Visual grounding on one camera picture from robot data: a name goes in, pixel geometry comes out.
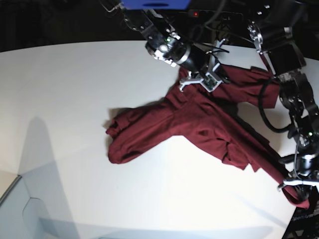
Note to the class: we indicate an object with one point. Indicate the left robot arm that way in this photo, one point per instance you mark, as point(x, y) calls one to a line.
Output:
point(272, 26)

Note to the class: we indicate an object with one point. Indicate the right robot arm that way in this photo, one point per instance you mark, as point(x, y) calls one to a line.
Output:
point(165, 43)

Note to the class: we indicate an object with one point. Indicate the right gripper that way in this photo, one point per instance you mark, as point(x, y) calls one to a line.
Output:
point(213, 65)

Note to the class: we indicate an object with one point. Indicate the blue box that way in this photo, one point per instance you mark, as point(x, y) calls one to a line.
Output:
point(155, 4)

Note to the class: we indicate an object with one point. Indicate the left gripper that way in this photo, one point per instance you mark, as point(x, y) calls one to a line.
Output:
point(304, 176)

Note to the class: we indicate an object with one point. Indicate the dark red t-shirt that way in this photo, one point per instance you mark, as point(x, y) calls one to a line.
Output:
point(207, 119)

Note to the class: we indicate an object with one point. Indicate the black power strip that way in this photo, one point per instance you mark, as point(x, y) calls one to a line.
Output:
point(208, 14)

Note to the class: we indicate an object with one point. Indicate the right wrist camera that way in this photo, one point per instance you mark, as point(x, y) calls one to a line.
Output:
point(211, 81)

